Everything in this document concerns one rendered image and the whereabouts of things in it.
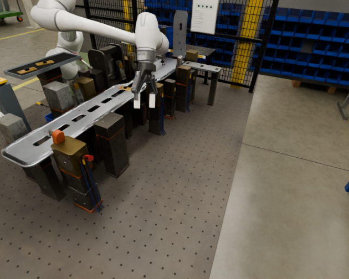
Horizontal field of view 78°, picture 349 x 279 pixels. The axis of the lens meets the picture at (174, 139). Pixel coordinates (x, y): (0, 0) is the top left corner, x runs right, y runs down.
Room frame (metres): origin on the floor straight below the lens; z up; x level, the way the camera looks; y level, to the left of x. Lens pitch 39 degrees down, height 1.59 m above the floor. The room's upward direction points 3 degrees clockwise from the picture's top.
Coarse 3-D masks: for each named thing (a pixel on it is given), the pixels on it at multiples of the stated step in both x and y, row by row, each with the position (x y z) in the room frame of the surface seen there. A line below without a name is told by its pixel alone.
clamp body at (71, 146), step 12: (60, 144) 0.60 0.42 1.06; (72, 144) 0.61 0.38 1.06; (84, 144) 0.61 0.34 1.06; (60, 156) 0.57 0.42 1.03; (72, 156) 0.55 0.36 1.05; (60, 168) 0.59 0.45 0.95; (72, 168) 0.55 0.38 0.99; (84, 168) 0.58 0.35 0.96; (72, 180) 0.58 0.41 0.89; (84, 180) 0.57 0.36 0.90; (72, 192) 0.59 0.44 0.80; (84, 192) 0.56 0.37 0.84; (96, 192) 0.59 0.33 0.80; (84, 204) 0.56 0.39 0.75; (96, 204) 0.59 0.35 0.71
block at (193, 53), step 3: (186, 51) 1.82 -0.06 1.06; (189, 51) 1.82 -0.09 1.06; (192, 51) 1.82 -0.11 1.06; (195, 51) 1.82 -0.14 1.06; (198, 51) 1.85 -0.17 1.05; (186, 54) 1.81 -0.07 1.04; (189, 54) 1.80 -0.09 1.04; (192, 54) 1.79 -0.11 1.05; (195, 54) 1.79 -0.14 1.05; (186, 57) 1.81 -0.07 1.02; (189, 57) 1.80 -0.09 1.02; (192, 57) 1.79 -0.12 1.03; (195, 57) 1.79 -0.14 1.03; (186, 60) 1.82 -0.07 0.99; (189, 60) 1.80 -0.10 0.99; (192, 60) 1.79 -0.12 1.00; (195, 60) 1.80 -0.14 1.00; (186, 63) 1.82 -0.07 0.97
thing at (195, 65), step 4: (184, 64) 1.69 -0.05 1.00; (188, 64) 1.69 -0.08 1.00; (192, 64) 1.70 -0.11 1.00; (196, 64) 1.70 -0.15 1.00; (200, 64) 1.70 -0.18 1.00; (204, 64) 1.71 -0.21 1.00; (196, 68) 1.64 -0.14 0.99; (200, 68) 1.62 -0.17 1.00; (204, 68) 1.62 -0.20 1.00; (208, 68) 1.63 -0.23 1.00; (212, 68) 1.63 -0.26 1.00; (220, 68) 1.64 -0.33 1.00; (212, 72) 1.58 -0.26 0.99
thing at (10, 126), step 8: (0, 120) 0.74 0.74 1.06; (8, 120) 0.74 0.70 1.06; (16, 120) 0.75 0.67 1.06; (0, 128) 0.73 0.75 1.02; (8, 128) 0.71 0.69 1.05; (16, 128) 0.73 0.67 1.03; (24, 128) 0.75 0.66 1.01; (8, 136) 0.72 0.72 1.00; (16, 136) 0.72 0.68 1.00; (24, 168) 0.73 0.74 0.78; (32, 176) 0.71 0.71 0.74
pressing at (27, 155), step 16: (160, 64) 1.66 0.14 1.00; (160, 80) 1.39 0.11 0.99; (96, 96) 1.10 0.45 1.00; (128, 96) 1.12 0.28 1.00; (80, 112) 0.92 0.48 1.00; (96, 112) 0.93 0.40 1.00; (48, 128) 0.78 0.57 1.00; (80, 128) 0.79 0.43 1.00; (16, 144) 0.66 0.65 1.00; (32, 144) 0.66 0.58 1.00; (48, 144) 0.67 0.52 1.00; (16, 160) 0.58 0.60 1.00; (32, 160) 0.58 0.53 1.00
